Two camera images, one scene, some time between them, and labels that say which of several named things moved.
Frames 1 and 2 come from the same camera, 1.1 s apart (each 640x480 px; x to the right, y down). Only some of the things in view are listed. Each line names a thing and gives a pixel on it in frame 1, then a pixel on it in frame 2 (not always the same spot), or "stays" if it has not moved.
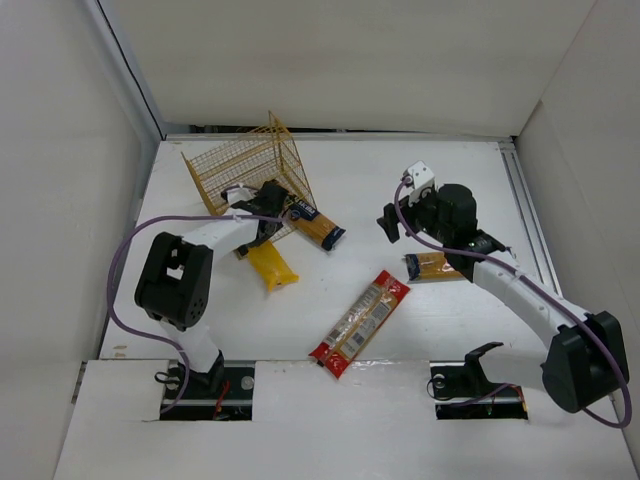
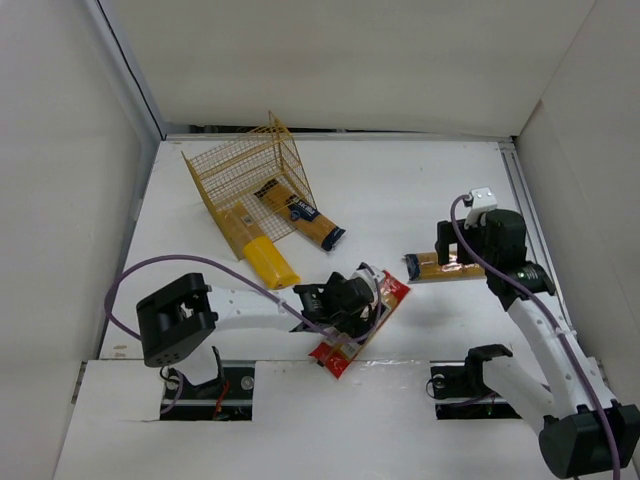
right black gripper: x=405 y=211 -> x=461 y=232
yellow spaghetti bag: x=271 y=265 stays
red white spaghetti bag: x=359 y=324 stays
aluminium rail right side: x=539 y=245 stays
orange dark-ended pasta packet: x=434 y=266 stays
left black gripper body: x=275 y=195 -> x=353 y=323
